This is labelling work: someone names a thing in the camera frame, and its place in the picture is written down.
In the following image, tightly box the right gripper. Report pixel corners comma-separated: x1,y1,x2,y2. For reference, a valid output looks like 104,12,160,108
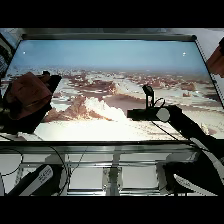
126,107,159,123

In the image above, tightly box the orange-brown garment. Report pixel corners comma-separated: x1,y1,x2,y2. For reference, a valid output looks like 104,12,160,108
206,37,224,78

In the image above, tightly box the black garment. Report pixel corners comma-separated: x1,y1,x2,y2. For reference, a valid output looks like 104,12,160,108
0,70,63,135

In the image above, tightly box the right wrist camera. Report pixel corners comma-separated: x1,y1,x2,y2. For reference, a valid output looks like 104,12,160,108
142,84,156,110

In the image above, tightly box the black cable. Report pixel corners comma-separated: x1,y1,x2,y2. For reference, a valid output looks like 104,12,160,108
49,145,72,196
150,120,184,142

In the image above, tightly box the silver frame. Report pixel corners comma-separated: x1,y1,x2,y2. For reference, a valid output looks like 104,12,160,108
0,141,224,196

